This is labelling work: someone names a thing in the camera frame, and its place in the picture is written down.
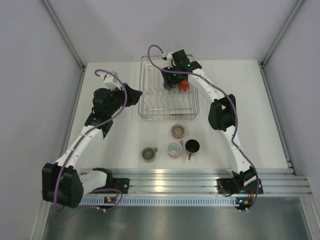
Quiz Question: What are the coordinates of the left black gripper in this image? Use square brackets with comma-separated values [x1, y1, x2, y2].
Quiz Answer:
[106, 83, 142, 117]

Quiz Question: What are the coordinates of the small orange cup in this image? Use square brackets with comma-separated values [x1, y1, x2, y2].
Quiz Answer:
[178, 79, 190, 92]

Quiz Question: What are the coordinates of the pink cup white interior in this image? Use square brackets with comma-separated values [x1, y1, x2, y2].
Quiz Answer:
[167, 140, 184, 158]

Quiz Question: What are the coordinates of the dark blue cup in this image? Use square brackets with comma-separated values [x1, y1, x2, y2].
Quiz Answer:
[163, 82, 177, 91]

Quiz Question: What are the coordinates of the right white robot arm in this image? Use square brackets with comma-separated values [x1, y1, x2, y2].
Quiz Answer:
[160, 49, 260, 194]

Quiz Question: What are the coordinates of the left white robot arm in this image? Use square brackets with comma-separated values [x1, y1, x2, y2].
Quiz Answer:
[42, 83, 143, 208]

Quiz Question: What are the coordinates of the beige speckled cup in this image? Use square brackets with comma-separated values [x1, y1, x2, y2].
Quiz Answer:
[170, 124, 186, 140]

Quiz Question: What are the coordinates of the grey-green cup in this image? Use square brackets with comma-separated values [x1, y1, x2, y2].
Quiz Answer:
[141, 147, 158, 163]

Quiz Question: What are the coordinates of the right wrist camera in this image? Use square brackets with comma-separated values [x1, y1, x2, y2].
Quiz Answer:
[161, 52, 175, 69]

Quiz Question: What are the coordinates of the metal wire dish rack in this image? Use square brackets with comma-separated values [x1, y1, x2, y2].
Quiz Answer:
[136, 53, 200, 122]

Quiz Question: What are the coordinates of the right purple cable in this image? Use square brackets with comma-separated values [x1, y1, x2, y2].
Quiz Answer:
[147, 44, 258, 212]

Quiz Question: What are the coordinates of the purple cable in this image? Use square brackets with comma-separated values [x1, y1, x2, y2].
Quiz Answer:
[51, 69, 130, 214]
[147, 44, 258, 212]

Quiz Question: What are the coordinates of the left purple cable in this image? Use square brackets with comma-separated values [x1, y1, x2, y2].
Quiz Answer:
[51, 69, 130, 214]

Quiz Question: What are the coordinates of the black cup brown handle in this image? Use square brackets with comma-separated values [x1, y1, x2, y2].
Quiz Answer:
[185, 139, 200, 161]

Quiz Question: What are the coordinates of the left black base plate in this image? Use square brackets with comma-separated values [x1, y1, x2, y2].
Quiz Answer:
[107, 178, 130, 194]

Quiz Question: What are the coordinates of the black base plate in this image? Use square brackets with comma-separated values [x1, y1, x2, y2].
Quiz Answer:
[216, 178, 264, 197]
[107, 178, 130, 194]

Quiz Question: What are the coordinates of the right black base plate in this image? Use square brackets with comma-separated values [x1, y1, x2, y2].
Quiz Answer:
[216, 178, 264, 197]

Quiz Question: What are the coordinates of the slotted cable duct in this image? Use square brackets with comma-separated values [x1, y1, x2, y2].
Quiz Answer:
[80, 195, 241, 207]

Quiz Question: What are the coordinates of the aluminium rail frame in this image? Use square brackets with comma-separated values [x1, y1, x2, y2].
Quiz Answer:
[112, 168, 312, 197]

